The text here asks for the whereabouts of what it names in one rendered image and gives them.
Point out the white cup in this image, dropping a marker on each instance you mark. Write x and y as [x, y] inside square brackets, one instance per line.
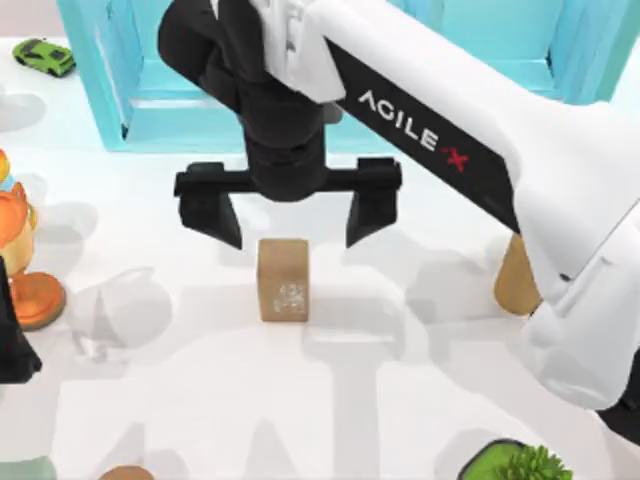
[125, 310]

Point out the green potted plant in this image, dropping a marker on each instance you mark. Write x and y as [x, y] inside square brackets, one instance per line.
[520, 462]

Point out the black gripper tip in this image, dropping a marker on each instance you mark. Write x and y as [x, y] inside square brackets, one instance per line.
[15, 340]

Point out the brown round object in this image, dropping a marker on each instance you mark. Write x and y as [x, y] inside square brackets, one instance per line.
[126, 473]

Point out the brown cardboard box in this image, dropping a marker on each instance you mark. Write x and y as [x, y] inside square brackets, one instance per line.
[283, 280]

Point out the tan wooden block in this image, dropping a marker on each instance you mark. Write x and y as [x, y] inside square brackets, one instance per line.
[515, 282]

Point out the orange trophy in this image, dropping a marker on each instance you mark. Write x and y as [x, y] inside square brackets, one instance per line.
[20, 250]

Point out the pale green object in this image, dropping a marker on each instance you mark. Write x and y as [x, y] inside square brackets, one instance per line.
[25, 469]

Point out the light blue rack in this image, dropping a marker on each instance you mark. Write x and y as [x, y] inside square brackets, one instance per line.
[150, 100]

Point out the green toy car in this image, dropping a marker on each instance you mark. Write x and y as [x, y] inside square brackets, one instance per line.
[44, 56]

